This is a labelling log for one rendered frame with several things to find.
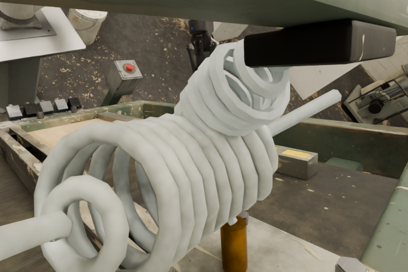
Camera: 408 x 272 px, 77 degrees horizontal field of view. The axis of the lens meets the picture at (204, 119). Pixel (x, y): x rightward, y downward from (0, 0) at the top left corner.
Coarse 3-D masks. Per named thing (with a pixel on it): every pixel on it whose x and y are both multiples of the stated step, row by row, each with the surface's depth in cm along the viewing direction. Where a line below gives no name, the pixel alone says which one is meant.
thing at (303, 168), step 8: (104, 112) 115; (112, 120) 104; (120, 120) 99; (128, 120) 95; (280, 152) 53; (312, 152) 51; (280, 160) 52; (288, 160) 50; (296, 160) 49; (304, 160) 48; (312, 160) 49; (280, 168) 52; (288, 168) 51; (296, 168) 50; (304, 168) 48; (312, 168) 50; (296, 176) 50; (304, 176) 49
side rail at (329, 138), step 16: (144, 112) 131; (160, 112) 121; (288, 128) 75; (304, 128) 72; (320, 128) 69; (336, 128) 66; (352, 128) 63; (368, 128) 62; (384, 128) 61; (400, 128) 60; (288, 144) 76; (304, 144) 73; (320, 144) 70; (336, 144) 67; (352, 144) 64; (368, 144) 61; (384, 144) 59; (400, 144) 57; (320, 160) 71; (352, 160) 65; (368, 160) 62; (384, 160) 60; (400, 160) 58; (400, 176) 58
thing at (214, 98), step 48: (240, 48) 10; (288, 48) 7; (336, 48) 6; (384, 48) 8; (192, 96) 11; (240, 96) 13; (288, 96) 11; (0, 144) 74; (96, 240) 26; (240, 240) 15; (288, 240) 18
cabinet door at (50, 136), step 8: (88, 120) 111; (104, 120) 108; (48, 128) 100; (56, 128) 99; (64, 128) 99; (72, 128) 99; (40, 136) 90; (48, 136) 89; (56, 136) 88; (48, 144) 78
